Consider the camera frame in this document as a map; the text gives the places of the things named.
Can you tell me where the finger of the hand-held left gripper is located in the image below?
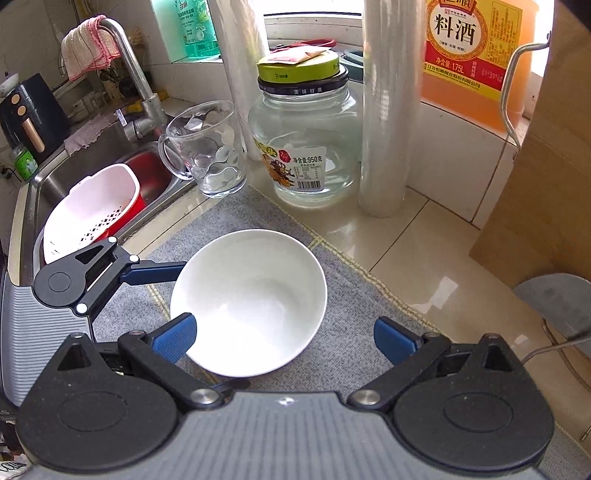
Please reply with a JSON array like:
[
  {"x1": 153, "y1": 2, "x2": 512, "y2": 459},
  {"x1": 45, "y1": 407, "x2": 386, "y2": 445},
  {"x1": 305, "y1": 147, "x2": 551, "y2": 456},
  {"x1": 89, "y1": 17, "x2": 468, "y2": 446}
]
[{"x1": 69, "y1": 237, "x2": 186, "y2": 317}]

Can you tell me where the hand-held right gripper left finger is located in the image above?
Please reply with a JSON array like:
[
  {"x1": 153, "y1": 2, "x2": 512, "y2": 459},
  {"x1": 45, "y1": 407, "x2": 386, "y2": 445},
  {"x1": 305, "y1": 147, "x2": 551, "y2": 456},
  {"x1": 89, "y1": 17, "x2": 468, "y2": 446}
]
[{"x1": 56, "y1": 312, "x2": 225, "y2": 411}]

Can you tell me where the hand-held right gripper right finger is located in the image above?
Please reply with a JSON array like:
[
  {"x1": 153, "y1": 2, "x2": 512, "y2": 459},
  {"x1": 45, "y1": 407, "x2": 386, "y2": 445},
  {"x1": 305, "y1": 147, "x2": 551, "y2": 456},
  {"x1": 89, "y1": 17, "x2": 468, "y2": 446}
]
[{"x1": 346, "y1": 316, "x2": 520, "y2": 412}]

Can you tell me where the white ceramic bowl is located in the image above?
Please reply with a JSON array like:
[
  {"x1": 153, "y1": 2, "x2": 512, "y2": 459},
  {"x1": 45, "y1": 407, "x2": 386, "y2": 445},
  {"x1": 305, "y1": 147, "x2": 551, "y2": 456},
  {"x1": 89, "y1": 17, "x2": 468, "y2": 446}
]
[{"x1": 170, "y1": 229, "x2": 328, "y2": 377}]

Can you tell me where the grey blue checked dish towel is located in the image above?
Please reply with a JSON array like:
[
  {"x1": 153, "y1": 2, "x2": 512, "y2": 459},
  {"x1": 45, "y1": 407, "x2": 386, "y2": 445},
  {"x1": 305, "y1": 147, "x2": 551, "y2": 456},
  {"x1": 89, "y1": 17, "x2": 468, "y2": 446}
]
[{"x1": 90, "y1": 185, "x2": 591, "y2": 472}]

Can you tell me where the white plastic colander basket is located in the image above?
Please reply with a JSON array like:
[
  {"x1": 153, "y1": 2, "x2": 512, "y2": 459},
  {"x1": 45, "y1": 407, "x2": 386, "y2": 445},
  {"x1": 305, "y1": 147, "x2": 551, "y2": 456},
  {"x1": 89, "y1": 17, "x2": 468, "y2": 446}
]
[{"x1": 42, "y1": 164, "x2": 141, "y2": 265}]

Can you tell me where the red plastic basin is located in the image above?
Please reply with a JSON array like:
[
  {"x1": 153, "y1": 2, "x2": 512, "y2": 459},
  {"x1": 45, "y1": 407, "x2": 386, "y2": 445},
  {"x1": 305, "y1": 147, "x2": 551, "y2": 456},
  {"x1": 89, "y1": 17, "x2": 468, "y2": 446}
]
[{"x1": 90, "y1": 152, "x2": 169, "y2": 243}]

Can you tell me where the clear glass mug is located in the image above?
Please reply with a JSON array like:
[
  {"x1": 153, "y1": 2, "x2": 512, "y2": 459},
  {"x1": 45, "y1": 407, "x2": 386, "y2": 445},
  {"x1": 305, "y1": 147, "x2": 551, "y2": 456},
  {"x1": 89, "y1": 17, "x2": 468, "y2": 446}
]
[{"x1": 158, "y1": 100, "x2": 247, "y2": 199}]

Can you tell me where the stainless steel sink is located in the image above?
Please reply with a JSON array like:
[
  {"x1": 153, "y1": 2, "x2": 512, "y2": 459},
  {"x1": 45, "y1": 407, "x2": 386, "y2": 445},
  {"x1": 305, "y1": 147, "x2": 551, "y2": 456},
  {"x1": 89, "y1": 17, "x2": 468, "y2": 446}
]
[{"x1": 9, "y1": 122, "x2": 204, "y2": 287}]

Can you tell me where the grey dishcloth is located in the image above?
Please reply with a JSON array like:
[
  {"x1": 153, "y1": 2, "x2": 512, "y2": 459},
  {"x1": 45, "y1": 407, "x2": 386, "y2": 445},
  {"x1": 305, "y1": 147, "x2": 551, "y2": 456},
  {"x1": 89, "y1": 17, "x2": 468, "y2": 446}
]
[{"x1": 62, "y1": 111, "x2": 127, "y2": 155}]

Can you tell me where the small green lidded jar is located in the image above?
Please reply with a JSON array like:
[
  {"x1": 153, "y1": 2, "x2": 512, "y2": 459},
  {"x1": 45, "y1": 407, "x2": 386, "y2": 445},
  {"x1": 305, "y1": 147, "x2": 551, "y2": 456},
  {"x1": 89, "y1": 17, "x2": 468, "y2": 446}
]
[{"x1": 10, "y1": 143, "x2": 40, "y2": 182}]

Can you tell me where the black air fryer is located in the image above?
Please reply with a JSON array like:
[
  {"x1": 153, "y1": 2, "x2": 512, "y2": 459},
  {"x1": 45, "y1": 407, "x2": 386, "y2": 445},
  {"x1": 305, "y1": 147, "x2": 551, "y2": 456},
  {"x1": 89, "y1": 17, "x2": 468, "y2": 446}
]
[{"x1": 0, "y1": 74, "x2": 70, "y2": 164}]

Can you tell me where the steel faucet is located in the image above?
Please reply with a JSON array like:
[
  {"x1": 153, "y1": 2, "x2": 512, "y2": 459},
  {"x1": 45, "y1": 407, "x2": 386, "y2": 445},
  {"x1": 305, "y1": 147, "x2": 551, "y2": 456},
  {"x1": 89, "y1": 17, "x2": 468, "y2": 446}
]
[{"x1": 99, "y1": 17, "x2": 169, "y2": 144}]

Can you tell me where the bamboo cutting board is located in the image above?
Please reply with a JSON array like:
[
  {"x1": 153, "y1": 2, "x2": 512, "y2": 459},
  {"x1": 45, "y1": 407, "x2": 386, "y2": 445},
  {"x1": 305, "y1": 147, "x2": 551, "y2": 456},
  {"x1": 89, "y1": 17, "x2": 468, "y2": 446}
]
[{"x1": 468, "y1": 0, "x2": 591, "y2": 291}]

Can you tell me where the large clear plastic wrap roll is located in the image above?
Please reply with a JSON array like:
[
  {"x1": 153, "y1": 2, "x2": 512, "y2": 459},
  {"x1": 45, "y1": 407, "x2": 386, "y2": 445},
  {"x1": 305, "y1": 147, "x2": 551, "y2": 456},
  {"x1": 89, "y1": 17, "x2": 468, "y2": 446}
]
[{"x1": 359, "y1": 0, "x2": 423, "y2": 219}]

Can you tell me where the pink white rag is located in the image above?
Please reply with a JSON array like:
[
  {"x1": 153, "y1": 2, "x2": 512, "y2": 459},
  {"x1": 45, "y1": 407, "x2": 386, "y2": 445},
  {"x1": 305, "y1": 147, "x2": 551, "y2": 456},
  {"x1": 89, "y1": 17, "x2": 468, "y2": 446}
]
[{"x1": 61, "y1": 15, "x2": 122, "y2": 81}]

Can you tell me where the green detergent bottle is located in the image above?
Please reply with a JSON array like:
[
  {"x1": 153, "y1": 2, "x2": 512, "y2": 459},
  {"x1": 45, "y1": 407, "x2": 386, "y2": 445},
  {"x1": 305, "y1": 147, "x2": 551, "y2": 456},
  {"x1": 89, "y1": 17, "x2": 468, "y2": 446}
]
[{"x1": 152, "y1": 0, "x2": 220, "y2": 61}]

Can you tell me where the teal container lid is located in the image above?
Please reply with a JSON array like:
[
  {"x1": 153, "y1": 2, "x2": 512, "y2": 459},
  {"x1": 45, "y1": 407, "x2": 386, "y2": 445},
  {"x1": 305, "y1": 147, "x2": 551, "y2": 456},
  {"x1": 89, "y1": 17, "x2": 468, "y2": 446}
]
[{"x1": 339, "y1": 48, "x2": 368, "y2": 81}]

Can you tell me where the orange cooking wine bottle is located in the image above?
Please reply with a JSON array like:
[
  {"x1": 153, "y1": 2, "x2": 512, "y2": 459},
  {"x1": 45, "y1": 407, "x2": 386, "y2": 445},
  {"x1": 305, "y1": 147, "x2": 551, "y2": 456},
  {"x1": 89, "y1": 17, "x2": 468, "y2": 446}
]
[{"x1": 420, "y1": 0, "x2": 543, "y2": 134}]

